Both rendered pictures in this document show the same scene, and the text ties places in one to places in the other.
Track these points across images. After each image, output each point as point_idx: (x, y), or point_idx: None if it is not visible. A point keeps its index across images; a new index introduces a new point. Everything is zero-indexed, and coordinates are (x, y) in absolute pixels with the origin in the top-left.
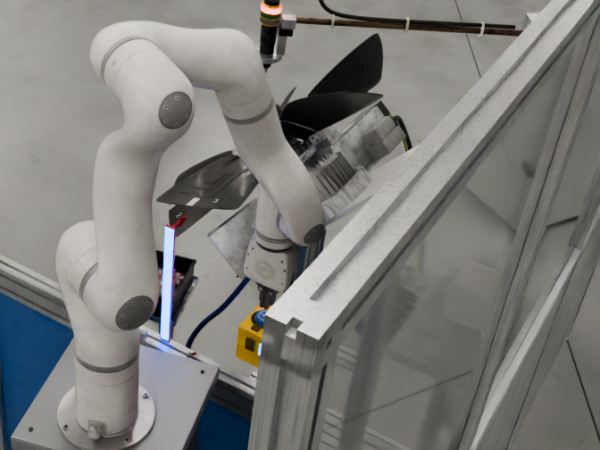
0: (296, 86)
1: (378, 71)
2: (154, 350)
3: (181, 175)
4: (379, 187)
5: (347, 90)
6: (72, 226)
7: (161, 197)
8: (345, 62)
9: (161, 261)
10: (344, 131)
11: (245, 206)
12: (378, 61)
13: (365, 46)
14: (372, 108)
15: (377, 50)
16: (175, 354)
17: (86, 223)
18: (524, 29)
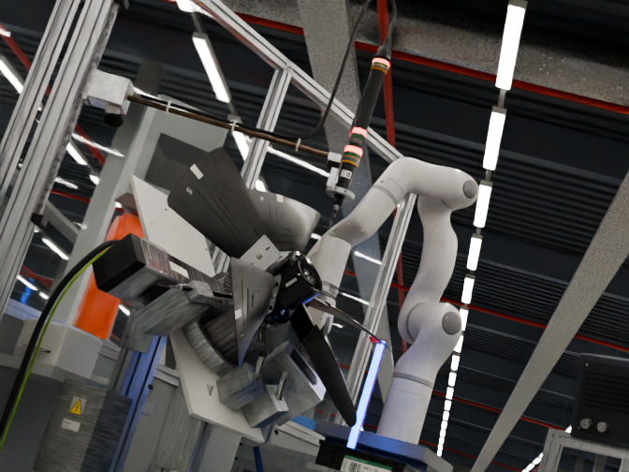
0: (231, 257)
1: (180, 190)
2: (365, 431)
3: (349, 392)
4: (207, 270)
5: (215, 218)
6: (457, 309)
7: (388, 347)
8: (241, 186)
9: (352, 461)
10: (186, 272)
11: (295, 357)
12: (190, 177)
13: (225, 164)
14: (146, 242)
15: (202, 165)
16: (349, 427)
17: (450, 304)
18: (127, 94)
